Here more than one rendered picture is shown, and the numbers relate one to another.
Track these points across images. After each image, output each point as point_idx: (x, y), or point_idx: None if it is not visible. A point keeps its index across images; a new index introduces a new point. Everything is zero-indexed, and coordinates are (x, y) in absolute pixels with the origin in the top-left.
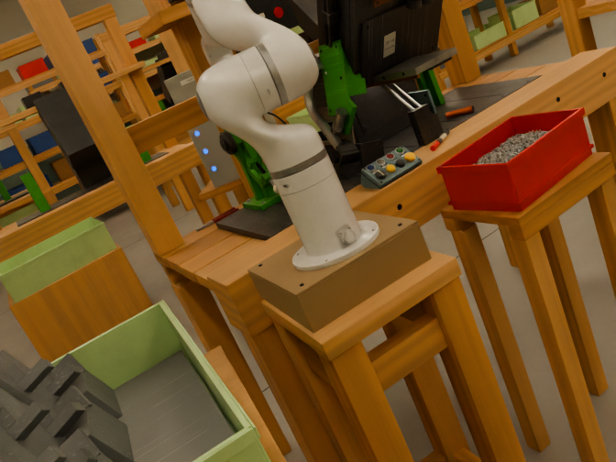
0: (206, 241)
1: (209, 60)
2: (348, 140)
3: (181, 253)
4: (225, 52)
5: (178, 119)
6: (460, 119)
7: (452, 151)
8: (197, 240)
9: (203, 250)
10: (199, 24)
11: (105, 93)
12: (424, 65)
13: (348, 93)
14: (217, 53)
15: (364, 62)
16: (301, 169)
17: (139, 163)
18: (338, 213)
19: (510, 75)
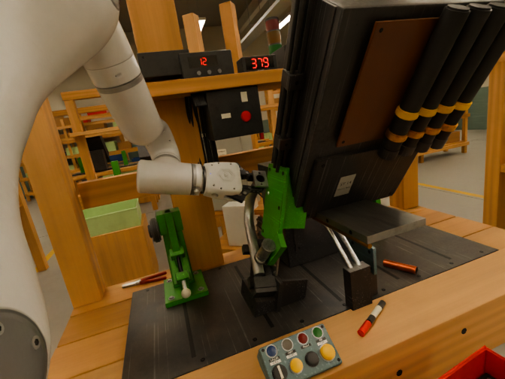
0: (108, 316)
1: (147, 150)
2: (271, 269)
3: (81, 319)
4: (164, 146)
5: (135, 185)
6: (399, 278)
7: (385, 353)
8: (108, 306)
9: (91, 335)
10: (110, 113)
11: (52, 151)
12: (381, 234)
13: (282, 226)
14: (155, 145)
15: (309, 198)
16: None
17: (73, 222)
18: None
19: (450, 222)
